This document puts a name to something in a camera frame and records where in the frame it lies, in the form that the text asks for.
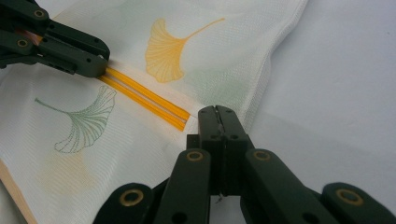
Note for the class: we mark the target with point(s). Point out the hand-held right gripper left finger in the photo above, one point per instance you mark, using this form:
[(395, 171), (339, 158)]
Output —
[(210, 140)]

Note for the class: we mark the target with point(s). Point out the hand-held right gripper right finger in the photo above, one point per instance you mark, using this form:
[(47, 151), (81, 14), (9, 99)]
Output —
[(233, 137)]

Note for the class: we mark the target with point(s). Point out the white leaf-print mesh laundry bag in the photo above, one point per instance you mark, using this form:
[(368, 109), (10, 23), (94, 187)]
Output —
[(218, 49)]

